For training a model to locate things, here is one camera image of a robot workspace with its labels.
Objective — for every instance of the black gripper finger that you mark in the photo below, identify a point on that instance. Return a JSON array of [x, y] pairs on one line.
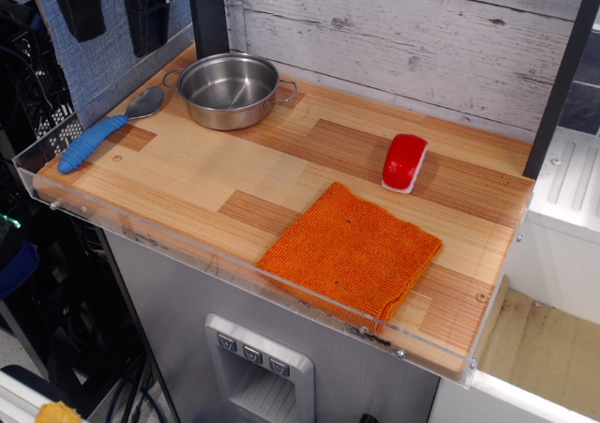
[[148, 22], [84, 18]]

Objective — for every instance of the clear acrylic table guard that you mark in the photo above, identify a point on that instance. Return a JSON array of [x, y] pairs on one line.
[[217, 201]]

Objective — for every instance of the orange knitted towel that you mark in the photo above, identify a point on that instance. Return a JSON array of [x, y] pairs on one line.
[[351, 258]]

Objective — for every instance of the white toy sink unit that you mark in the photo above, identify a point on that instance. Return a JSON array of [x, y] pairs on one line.
[[540, 348]]

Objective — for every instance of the black vertical post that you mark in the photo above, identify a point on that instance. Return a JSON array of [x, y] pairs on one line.
[[574, 50]]

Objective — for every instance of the blue handled metal spoon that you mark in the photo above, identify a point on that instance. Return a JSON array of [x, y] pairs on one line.
[[144, 105]]

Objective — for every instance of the stainless steel pot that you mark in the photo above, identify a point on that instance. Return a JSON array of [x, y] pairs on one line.
[[228, 91]]

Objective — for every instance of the grey toy fridge dispenser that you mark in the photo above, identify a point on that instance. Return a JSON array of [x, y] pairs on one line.
[[260, 380]]

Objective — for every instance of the red toy sushi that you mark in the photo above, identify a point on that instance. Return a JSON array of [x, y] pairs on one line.
[[403, 162]]

